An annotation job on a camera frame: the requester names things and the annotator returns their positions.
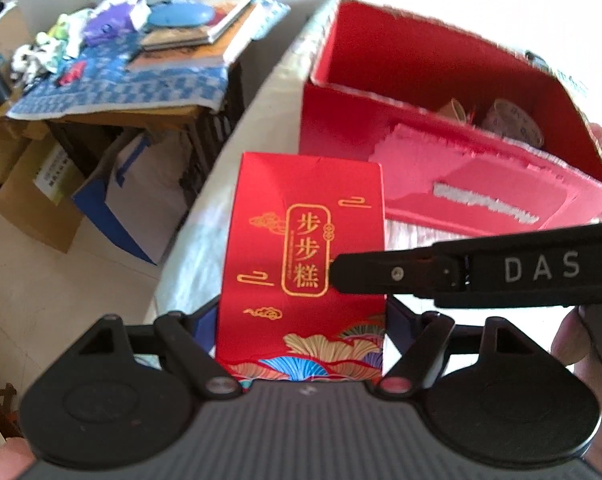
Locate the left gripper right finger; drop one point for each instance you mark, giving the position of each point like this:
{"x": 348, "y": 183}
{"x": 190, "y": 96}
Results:
{"x": 403, "y": 326}

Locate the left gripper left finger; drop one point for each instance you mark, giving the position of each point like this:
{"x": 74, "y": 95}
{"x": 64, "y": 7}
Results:
{"x": 204, "y": 325}

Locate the small red gift box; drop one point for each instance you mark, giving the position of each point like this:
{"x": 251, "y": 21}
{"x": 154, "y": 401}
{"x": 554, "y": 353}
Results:
{"x": 279, "y": 318}

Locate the person right hand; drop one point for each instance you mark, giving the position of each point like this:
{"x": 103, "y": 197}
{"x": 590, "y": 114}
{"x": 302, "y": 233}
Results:
{"x": 572, "y": 346}

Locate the blue oval case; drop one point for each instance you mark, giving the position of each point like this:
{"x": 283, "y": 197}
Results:
{"x": 180, "y": 14}

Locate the brown cardboard boxes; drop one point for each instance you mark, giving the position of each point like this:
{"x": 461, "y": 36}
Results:
{"x": 36, "y": 180}

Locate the stack of books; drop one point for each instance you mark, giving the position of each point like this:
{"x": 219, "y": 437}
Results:
{"x": 219, "y": 43}

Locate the large red cardboard box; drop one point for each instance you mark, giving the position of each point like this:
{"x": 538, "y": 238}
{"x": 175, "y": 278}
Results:
{"x": 380, "y": 76}

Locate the small brown tape roll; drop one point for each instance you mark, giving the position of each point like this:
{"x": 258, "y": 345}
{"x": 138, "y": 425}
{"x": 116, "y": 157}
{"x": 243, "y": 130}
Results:
{"x": 454, "y": 111}

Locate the blue patterned table cloth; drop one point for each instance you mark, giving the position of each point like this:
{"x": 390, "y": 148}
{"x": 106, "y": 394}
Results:
{"x": 106, "y": 86}

